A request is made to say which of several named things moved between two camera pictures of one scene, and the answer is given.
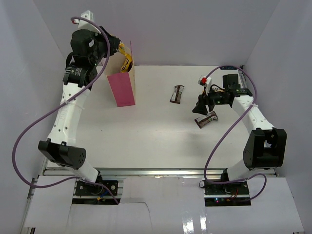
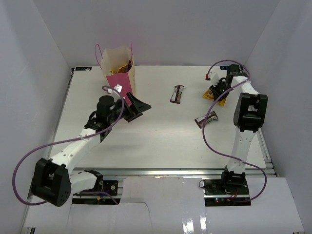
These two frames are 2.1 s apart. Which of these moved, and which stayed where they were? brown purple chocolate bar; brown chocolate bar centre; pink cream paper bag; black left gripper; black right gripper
Moved: black right gripper; black left gripper
Stayed: pink cream paper bag; brown purple chocolate bar; brown chocolate bar centre
